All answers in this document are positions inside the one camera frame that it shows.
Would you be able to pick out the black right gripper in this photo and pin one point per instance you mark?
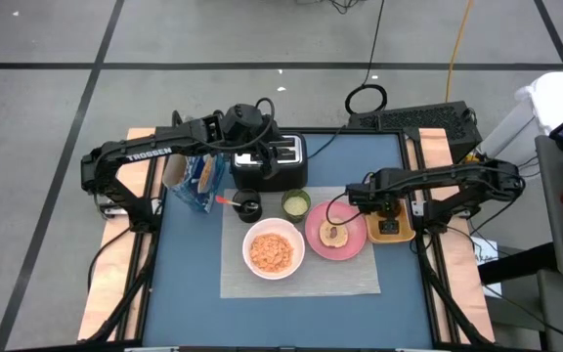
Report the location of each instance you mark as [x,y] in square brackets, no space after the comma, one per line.
[390,226]

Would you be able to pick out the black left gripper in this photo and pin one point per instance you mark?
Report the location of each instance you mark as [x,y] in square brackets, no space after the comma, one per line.
[242,122]

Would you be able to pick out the black two-slot toaster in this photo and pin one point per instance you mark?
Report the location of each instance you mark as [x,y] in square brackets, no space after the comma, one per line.
[286,178]

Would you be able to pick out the blue Frosted Flakes cereal box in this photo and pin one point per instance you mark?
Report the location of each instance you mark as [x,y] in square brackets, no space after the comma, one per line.
[196,188]

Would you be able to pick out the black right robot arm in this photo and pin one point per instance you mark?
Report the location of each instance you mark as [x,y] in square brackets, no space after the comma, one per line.
[447,176]

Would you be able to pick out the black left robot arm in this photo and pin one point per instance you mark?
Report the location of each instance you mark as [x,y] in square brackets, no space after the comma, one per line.
[144,150]

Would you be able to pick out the yellow rectangular tray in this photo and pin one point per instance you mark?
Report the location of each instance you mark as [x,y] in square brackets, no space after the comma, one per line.
[372,234]

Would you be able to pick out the green cup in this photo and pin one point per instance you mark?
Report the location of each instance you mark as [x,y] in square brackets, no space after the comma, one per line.
[296,206]

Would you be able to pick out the black cup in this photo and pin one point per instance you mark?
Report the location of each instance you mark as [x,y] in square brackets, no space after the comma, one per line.
[248,212]

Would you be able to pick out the pink plate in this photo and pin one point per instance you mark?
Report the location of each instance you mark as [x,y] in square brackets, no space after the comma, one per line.
[313,239]

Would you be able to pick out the white bowl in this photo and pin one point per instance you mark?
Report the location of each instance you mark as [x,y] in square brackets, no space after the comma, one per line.
[247,249]

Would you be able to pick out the orange cereal flakes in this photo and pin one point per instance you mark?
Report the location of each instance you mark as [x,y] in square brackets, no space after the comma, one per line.
[272,253]

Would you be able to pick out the beige woven placemat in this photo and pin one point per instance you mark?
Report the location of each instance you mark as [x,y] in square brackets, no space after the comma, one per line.
[311,283]

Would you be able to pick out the white paper sheet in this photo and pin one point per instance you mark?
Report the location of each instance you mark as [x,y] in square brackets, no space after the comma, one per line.
[487,254]

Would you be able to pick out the light wood side board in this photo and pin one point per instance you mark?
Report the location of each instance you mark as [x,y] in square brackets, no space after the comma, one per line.
[103,303]
[474,293]

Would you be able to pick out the black computer case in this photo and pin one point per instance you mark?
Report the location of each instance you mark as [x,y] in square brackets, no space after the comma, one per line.
[423,122]

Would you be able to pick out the white lined trash bin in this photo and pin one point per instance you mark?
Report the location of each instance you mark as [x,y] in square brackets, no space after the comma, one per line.
[555,98]

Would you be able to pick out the black aluminium table frame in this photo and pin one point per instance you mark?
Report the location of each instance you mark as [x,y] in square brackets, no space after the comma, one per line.
[359,131]

